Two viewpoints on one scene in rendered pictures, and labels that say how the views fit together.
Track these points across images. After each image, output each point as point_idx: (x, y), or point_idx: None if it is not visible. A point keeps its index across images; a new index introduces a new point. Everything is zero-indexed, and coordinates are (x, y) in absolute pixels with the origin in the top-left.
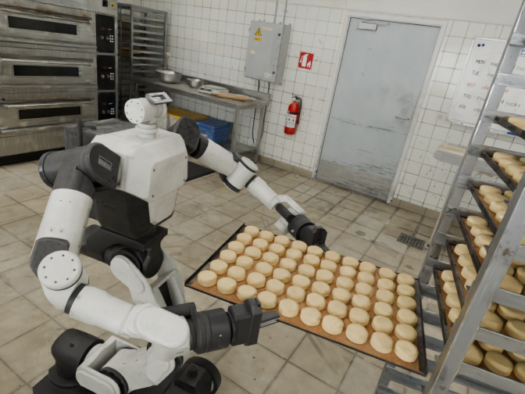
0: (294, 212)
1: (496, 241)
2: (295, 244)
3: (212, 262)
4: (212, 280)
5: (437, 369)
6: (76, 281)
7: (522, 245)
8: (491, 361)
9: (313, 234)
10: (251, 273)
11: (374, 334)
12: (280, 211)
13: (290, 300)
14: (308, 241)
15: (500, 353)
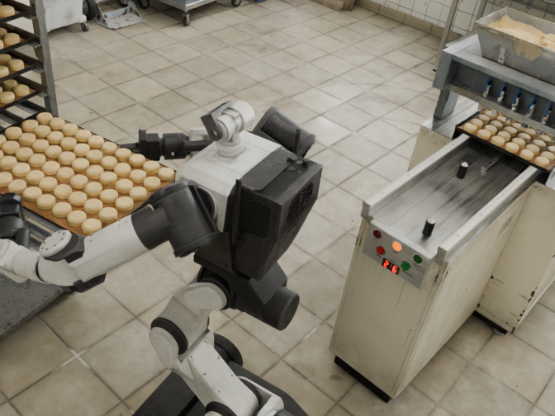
0: (8, 239)
1: (40, 6)
2: (51, 199)
3: (157, 182)
4: (163, 167)
5: (53, 90)
6: None
7: (26, 4)
8: (16, 82)
9: (21, 197)
10: (125, 170)
11: (59, 124)
12: (28, 243)
13: (106, 148)
14: (22, 214)
15: (2, 83)
